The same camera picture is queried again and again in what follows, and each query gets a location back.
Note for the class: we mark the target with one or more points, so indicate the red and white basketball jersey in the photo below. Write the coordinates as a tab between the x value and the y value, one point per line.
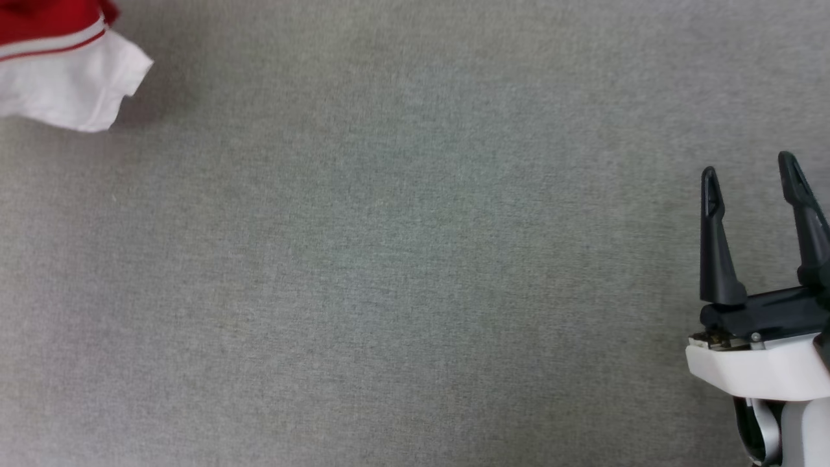
65	84

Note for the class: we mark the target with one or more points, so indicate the grey fabric sofa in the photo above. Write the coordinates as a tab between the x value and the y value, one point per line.
389	259

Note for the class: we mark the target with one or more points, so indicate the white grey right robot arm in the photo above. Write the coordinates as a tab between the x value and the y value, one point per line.
804	434

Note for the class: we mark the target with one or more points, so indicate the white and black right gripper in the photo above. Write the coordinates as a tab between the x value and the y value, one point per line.
771	366

